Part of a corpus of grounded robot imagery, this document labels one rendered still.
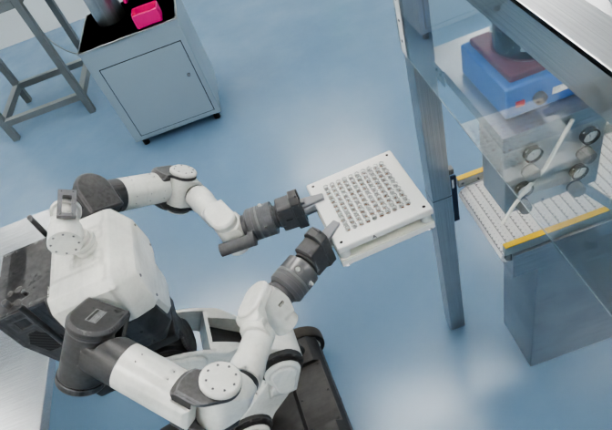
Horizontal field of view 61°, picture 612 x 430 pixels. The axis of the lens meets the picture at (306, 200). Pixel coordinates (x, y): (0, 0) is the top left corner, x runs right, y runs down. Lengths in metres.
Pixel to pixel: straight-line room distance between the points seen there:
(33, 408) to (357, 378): 1.18
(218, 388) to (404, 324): 1.41
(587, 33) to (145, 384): 0.86
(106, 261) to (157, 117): 2.52
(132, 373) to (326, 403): 1.07
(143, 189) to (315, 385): 0.99
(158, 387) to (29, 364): 0.77
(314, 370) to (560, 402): 0.87
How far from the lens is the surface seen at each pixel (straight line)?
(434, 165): 1.52
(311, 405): 2.00
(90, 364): 1.08
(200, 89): 3.53
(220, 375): 1.00
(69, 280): 1.21
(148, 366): 1.04
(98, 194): 1.39
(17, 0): 4.18
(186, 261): 2.86
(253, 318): 1.12
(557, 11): 0.72
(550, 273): 1.71
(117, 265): 1.18
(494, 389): 2.16
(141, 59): 3.43
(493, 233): 1.50
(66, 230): 1.14
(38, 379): 1.69
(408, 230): 1.29
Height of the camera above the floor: 1.99
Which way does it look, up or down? 44 degrees down
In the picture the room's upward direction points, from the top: 22 degrees counter-clockwise
